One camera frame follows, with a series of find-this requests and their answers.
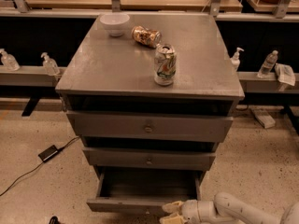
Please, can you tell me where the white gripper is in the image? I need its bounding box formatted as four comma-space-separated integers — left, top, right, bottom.
160, 200, 216, 224

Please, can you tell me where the grey bottom drawer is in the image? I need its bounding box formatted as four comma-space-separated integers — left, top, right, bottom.
87, 167, 203, 217

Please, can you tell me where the grey drawer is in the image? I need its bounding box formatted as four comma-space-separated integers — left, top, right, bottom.
66, 111, 233, 143
87, 167, 203, 217
82, 147, 216, 171

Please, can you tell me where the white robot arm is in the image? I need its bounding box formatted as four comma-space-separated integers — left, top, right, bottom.
160, 192, 299, 224

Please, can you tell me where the grey middle drawer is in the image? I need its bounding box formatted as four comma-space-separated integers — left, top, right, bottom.
82, 147, 216, 171

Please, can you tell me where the grey drawer cabinet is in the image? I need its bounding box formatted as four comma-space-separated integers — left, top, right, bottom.
55, 12, 246, 185

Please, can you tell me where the grey top drawer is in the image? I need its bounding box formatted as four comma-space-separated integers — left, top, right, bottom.
66, 111, 233, 143

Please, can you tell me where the black object at bottom edge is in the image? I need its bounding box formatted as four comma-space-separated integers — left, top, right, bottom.
49, 216, 60, 224

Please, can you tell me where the wooden block on floor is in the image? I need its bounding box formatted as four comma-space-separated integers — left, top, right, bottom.
251, 109, 276, 129

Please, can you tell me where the black power adapter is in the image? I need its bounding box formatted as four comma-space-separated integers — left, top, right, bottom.
38, 145, 59, 162

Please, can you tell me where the white green soda can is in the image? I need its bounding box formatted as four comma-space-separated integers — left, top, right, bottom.
154, 44, 177, 86

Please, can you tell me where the right sanitizer pump bottle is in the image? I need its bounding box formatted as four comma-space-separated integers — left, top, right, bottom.
231, 48, 243, 70

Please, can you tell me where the sanitizer pump bottle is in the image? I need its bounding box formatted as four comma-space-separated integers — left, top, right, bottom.
231, 48, 243, 70
41, 52, 60, 76

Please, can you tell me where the clear water bottle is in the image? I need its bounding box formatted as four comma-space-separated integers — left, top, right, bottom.
257, 50, 278, 78

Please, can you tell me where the crumpled white packet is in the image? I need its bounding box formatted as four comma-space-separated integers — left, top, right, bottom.
275, 63, 295, 86

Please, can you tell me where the left sanitizer pump bottle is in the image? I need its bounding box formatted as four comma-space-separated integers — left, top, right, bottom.
41, 52, 60, 76

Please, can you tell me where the white ceramic bowl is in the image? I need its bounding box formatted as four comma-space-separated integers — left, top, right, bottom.
100, 12, 130, 36

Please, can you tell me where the black power cable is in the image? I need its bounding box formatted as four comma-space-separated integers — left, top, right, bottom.
0, 135, 81, 198

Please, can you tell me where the grey metal shelf rail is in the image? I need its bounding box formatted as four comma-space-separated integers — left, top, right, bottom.
0, 65, 57, 87

